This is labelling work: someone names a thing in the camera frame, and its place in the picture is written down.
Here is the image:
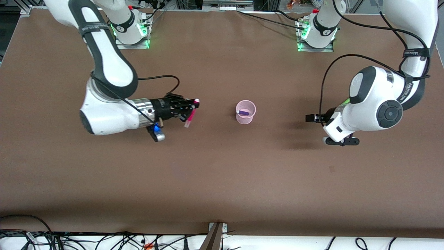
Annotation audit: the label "pink pen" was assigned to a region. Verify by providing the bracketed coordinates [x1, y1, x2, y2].
[184, 99, 200, 128]

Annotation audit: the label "pink plastic cup holder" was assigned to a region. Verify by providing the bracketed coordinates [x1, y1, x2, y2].
[236, 100, 257, 125]

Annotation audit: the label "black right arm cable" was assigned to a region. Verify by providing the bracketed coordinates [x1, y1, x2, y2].
[91, 74, 181, 124]

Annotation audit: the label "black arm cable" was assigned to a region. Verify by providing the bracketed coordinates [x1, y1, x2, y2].
[91, 74, 181, 124]
[318, 0, 433, 123]

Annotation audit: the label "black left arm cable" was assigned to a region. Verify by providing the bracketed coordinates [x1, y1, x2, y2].
[318, 0, 433, 123]

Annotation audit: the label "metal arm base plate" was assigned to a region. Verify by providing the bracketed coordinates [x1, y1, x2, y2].
[296, 17, 334, 53]
[116, 14, 152, 50]

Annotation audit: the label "aluminium frame rail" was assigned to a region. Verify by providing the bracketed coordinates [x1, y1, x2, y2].
[202, 0, 254, 11]

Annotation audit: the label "long black table cable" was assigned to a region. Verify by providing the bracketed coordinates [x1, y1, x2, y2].
[237, 10, 306, 29]

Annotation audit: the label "metal table edge bracket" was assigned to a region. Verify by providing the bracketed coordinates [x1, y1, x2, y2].
[199, 222, 228, 250]

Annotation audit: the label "tangled black floor cables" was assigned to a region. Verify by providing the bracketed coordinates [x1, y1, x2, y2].
[0, 229, 208, 250]

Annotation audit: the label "thick black arched cable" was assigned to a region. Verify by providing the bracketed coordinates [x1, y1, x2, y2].
[0, 214, 53, 234]

